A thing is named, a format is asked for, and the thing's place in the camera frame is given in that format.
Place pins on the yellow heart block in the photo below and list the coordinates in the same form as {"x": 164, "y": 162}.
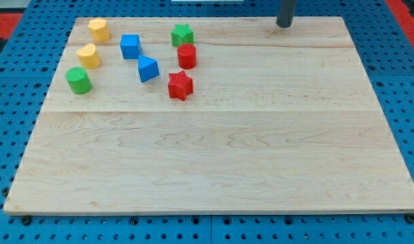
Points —
{"x": 88, "y": 56}

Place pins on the blue cube block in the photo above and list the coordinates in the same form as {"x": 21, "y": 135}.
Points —
{"x": 130, "y": 46}

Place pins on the yellow hexagon block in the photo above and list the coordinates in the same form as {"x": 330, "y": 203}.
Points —
{"x": 99, "y": 29}

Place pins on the red cylinder block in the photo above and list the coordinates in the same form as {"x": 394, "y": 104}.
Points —
{"x": 186, "y": 55}

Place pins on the blue triangle block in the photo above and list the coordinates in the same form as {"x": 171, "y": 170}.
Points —
{"x": 148, "y": 68}

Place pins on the red star block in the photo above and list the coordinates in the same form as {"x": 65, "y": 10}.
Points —
{"x": 180, "y": 85}

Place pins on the grey cylindrical pointer rod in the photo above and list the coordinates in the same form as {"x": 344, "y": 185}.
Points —
{"x": 286, "y": 12}

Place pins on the light wooden board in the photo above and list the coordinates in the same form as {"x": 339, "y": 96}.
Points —
{"x": 281, "y": 121}

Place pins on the green star block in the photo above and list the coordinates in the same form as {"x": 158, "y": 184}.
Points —
{"x": 181, "y": 34}

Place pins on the green cylinder block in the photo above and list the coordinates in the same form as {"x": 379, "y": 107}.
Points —
{"x": 78, "y": 80}

